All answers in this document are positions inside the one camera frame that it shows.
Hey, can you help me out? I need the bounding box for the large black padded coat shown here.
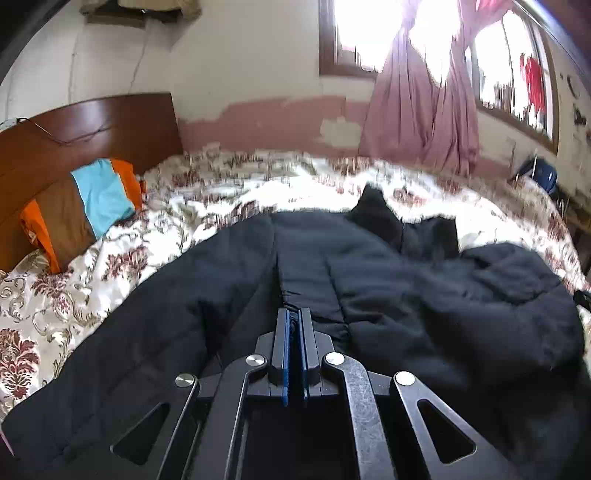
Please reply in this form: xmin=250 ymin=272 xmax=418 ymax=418
xmin=3 ymin=187 xmax=590 ymax=479

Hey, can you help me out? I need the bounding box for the wooden side shelf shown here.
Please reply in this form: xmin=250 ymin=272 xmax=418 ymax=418
xmin=563 ymin=194 xmax=590 ymax=249

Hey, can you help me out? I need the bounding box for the blue bag by bed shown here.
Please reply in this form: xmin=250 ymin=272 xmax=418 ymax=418
xmin=514 ymin=155 xmax=558 ymax=195

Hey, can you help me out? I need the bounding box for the red hanging garment outside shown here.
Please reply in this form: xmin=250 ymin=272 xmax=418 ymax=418
xmin=520 ymin=53 xmax=546 ymax=115

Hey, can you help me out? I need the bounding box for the brown framed window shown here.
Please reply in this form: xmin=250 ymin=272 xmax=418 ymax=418
xmin=318 ymin=1 xmax=559 ymax=153

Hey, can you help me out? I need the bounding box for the floral white red bedspread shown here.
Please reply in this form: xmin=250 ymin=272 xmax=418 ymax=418
xmin=1 ymin=149 xmax=588 ymax=413

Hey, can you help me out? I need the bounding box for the pink window curtain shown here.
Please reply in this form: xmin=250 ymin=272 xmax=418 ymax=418
xmin=358 ymin=1 xmax=512 ymax=177

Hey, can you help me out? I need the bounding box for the orange blue brown pillow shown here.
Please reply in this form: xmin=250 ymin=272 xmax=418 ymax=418
xmin=20 ymin=158 xmax=144 ymax=274

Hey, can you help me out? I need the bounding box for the brown wooden headboard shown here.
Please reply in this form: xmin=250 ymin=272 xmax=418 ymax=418
xmin=0 ymin=92 xmax=183 ymax=272

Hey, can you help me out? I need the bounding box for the khaki cloth on wall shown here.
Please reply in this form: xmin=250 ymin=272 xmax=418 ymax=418
xmin=80 ymin=0 xmax=202 ymax=28

